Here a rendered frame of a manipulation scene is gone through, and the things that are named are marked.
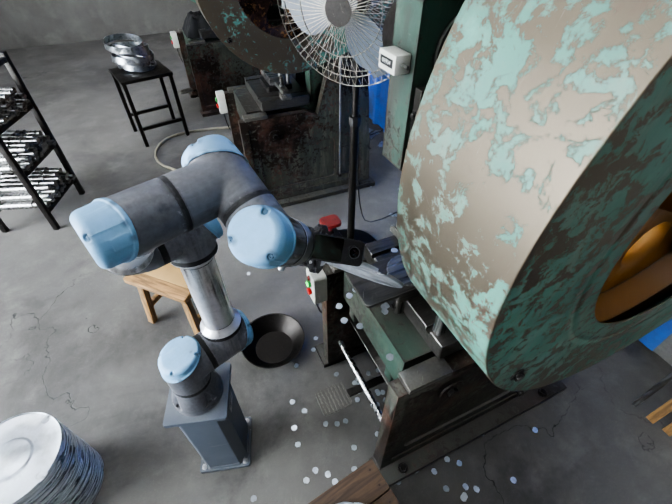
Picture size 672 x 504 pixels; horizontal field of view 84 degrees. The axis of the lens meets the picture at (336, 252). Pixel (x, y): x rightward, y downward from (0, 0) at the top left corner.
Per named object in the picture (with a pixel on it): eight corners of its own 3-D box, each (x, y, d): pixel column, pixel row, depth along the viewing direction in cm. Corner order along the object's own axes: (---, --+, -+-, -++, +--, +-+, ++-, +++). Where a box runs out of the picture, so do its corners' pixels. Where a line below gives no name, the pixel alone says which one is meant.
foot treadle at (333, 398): (324, 421, 143) (324, 416, 140) (314, 398, 150) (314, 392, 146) (449, 364, 161) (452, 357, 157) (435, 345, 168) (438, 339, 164)
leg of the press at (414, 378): (382, 491, 136) (421, 366, 74) (367, 459, 144) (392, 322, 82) (564, 390, 164) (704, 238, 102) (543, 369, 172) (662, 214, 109)
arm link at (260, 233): (257, 184, 44) (299, 241, 43) (284, 200, 54) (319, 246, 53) (206, 225, 44) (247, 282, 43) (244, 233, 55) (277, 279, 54)
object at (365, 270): (427, 297, 84) (428, 293, 84) (327, 247, 70) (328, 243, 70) (356, 277, 109) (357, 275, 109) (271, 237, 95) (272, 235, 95)
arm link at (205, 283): (199, 351, 116) (128, 208, 79) (240, 324, 123) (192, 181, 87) (218, 377, 109) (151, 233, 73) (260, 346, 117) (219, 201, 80)
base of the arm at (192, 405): (169, 419, 111) (158, 405, 104) (177, 373, 121) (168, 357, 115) (221, 412, 112) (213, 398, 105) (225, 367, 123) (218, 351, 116)
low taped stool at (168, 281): (231, 307, 198) (217, 263, 174) (203, 343, 182) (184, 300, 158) (178, 289, 207) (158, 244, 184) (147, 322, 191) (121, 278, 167)
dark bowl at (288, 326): (252, 386, 165) (249, 378, 161) (236, 333, 185) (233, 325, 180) (314, 360, 174) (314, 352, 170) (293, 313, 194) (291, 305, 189)
